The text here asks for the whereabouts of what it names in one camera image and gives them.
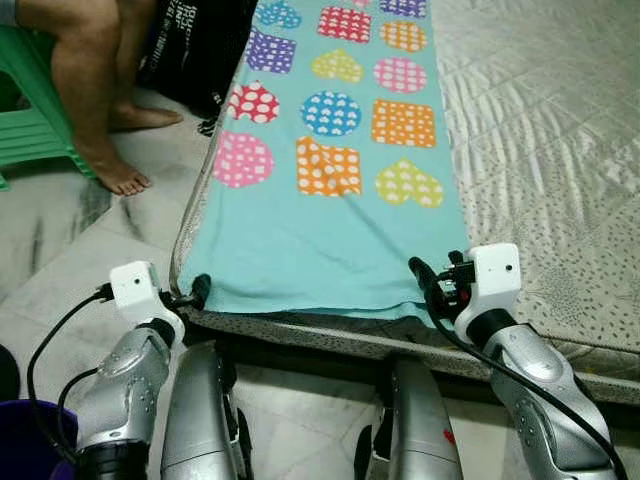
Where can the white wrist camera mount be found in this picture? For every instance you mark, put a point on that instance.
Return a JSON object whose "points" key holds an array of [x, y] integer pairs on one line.
{"points": [[495, 272], [133, 285]]}

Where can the dark bed base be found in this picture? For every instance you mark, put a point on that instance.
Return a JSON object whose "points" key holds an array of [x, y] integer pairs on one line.
{"points": [[310, 358]]}

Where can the black bag with white print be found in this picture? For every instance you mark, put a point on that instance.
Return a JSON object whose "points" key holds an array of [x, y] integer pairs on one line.
{"points": [[200, 60]]}

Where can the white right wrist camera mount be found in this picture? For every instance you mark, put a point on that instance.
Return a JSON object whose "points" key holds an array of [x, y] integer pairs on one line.
{"points": [[495, 272]]}

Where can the silver right robot leg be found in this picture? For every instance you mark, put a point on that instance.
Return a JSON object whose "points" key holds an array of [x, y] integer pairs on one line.
{"points": [[420, 430]]}

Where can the teal blanket with colourful shapes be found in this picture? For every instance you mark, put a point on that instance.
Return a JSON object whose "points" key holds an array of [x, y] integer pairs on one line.
{"points": [[320, 240]]}

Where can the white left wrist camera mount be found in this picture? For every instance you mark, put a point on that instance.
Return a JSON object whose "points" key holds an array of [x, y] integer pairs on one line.
{"points": [[133, 285]]}

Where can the silver left robot leg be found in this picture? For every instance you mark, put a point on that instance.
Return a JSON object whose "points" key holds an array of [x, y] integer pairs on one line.
{"points": [[200, 420]]}

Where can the purple bucket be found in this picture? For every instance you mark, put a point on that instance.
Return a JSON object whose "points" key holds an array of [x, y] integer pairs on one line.
{"points": [[30, 445]]}

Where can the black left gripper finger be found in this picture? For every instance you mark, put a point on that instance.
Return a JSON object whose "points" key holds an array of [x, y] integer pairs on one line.
{"points": [[201, 290]]}

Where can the grey quilted mattress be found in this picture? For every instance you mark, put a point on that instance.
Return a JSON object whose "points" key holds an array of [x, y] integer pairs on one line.
{"points": [[540, 150]]}

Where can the green plastic stool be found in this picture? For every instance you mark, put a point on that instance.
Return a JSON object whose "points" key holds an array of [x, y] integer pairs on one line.
{"points": [[30, 130]]}

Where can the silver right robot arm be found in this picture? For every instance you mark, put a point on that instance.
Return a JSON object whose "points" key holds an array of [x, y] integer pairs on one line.
{"points": [[540, 390]]}

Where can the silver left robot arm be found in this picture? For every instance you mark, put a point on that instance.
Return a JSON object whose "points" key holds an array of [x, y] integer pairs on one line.
{"points": [[120, 400]]}

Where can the silver robot leg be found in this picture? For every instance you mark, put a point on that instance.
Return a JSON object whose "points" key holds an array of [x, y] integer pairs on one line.
{"points": [[420, 430], [200, 420]]}

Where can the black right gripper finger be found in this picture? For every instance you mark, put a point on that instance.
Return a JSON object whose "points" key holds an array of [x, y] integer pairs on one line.
{"points": [[422, 272]]}

